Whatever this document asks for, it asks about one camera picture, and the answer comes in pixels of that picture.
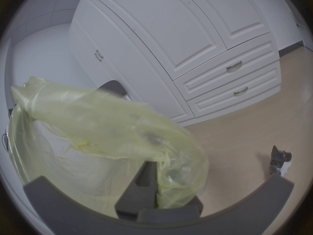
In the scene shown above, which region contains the yellow plastic bag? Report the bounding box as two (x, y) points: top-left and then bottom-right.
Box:
(8, 76), (210, 210)

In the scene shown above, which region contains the white trash bin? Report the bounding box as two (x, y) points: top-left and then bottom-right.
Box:
(7, 107), (157, 218)

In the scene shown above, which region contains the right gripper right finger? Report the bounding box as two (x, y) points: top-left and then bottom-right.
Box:
(156, 195), (204, 224)

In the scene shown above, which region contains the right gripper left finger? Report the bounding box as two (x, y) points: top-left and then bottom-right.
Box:
(114, 160), (158, 218)

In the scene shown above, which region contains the black plastic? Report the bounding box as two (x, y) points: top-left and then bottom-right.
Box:
(268, 145), (293, 177)

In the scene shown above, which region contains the white wardrobe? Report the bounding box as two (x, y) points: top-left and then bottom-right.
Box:
(68, 0), (282, 127)

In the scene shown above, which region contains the white chair with grey cushions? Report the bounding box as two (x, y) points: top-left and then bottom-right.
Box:
(97, 80), (134, 103)

